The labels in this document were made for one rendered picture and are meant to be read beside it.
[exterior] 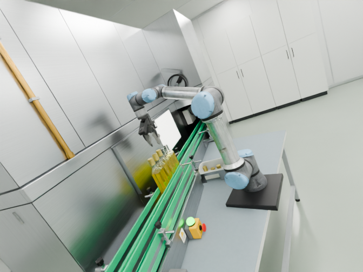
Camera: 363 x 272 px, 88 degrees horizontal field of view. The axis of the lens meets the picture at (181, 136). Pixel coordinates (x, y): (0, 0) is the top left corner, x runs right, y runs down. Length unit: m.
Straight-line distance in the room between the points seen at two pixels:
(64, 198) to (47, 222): 0.10
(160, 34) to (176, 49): 0.22
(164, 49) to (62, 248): 1.79
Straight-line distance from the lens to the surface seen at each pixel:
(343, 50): 5.57
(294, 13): 4.86
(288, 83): 4.87
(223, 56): 4.73
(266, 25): 4.76
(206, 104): 0.86
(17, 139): 0.92
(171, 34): 2.09
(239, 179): 0.99
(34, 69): 1.09
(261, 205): 1.10
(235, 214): 1.13
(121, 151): 1.17
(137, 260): 0.93
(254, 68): 4.74
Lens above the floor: 1.50
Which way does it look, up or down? 15 degrees down
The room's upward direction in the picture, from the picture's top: 24 degrees counter-clockwise
